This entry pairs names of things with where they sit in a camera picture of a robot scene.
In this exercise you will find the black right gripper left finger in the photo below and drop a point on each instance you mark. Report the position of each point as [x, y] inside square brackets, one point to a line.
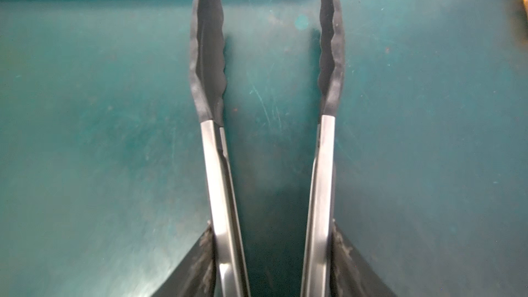
[196, 274]

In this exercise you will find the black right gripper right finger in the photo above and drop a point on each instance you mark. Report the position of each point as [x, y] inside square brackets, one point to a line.
[350, 274]

